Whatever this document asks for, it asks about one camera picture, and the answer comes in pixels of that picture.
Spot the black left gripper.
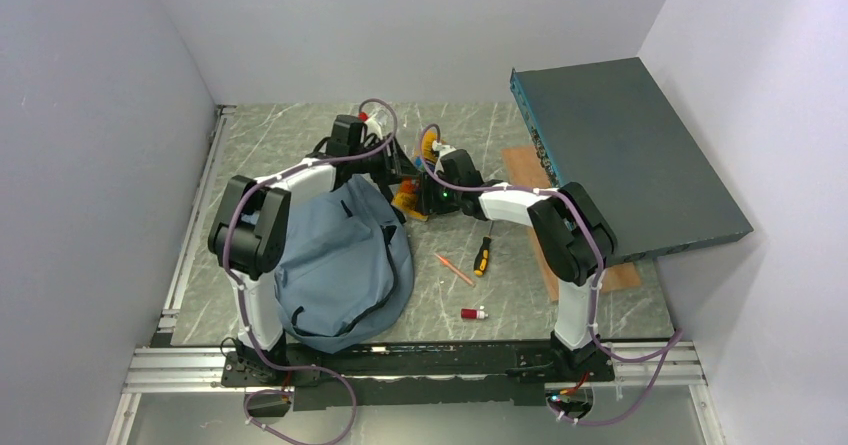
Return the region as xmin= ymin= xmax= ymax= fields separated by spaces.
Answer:
xmin=352 ymin=134 xmax=421 ymax=188

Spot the orange blue Treehouse book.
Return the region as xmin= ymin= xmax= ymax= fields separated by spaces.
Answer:
xmin=391 ymin=129 xmax=441 ymax=221

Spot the orange pencil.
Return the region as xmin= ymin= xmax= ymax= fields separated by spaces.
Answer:
xmin=434 ymin=253 xmax=475 ymax=287

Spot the blue student backpack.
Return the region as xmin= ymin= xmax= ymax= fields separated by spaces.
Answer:
xmin=274 ymin=176 xmax=415 ymax=353

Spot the small red white tube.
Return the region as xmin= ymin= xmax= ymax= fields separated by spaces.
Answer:
xmin=460 ymin=308 xmax=489 ymax=320

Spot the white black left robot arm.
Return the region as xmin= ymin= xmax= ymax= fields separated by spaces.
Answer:
xmin=208 ymin=114 xmax=415 ymax=385

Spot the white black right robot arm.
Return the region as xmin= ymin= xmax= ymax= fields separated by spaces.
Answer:
xmin=421 ymin=141 xmax=618 ymax=380

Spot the yellow black screwdriver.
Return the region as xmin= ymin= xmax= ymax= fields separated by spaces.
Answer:
xmin=473 ymin=221 xmax=494 ymax=277

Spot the brown wooden board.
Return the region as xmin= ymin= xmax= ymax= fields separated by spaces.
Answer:
xmin=501 ymin=146 xmax=643 ymax=302

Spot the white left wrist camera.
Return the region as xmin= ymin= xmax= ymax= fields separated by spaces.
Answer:
xmin=358 ymin=102 xmax=394 ymax=140

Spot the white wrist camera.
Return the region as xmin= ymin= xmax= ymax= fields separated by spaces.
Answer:
xmin=430 ymin=140 xmax=456 ymax=163
xmin=358 ymin=102 xmax=394 ymax=140

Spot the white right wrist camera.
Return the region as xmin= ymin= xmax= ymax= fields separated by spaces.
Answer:
xmin=430 ymin=140 xmax=456 ymax=163

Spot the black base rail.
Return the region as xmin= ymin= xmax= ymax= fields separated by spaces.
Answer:
xmin=221 ymin=339 xmax=615 ymax=411

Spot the dark teal network switch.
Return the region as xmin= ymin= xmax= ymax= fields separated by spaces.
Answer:
xmin=510 ymin=57 xmax=753 ymax=265

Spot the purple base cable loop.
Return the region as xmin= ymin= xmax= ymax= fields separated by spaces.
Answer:
xmin=242 ymin=362 xmax=359 ymax=445

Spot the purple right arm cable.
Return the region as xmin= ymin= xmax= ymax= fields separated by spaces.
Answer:
xmin=418 ymin=123 xmax=684 ymax=429

